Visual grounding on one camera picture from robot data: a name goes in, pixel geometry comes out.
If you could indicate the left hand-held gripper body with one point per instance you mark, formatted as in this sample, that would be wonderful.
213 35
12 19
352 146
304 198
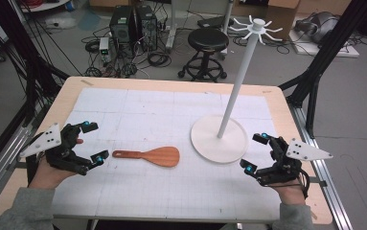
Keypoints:
48 138

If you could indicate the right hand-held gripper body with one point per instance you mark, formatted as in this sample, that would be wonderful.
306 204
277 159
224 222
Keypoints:
305 151

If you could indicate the white hook rack stand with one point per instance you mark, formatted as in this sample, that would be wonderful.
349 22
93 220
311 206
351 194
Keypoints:
217 140

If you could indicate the wooden rice spatula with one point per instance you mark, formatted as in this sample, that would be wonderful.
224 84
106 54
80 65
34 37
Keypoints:
158 156

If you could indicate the person's left hand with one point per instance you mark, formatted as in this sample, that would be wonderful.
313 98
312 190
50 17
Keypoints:
47 177

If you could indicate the person's right hand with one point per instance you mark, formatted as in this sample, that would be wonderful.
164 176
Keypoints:
291 195

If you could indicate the white grid mat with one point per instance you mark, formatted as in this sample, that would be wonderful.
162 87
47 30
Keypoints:
158 191

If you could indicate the small silver power supply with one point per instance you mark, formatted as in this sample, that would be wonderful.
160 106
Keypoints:
104 49

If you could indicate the black computer tower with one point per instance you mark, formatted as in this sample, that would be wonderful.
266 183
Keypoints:
122 25
146 27

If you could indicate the black round stool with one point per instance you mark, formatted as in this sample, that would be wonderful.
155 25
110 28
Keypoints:
207 40

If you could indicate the cardboard box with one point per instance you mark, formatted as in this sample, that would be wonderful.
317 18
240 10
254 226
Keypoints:
281 16

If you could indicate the grey bag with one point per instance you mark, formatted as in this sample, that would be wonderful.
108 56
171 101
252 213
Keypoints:
318 27

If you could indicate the white stand pole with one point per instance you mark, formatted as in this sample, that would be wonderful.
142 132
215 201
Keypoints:
227 12
171 25

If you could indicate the aluminium rail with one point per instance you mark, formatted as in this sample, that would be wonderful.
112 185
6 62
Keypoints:
326 188
2 166

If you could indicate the black metal frame stand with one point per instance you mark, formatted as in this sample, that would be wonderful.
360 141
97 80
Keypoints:
328 51
27 70

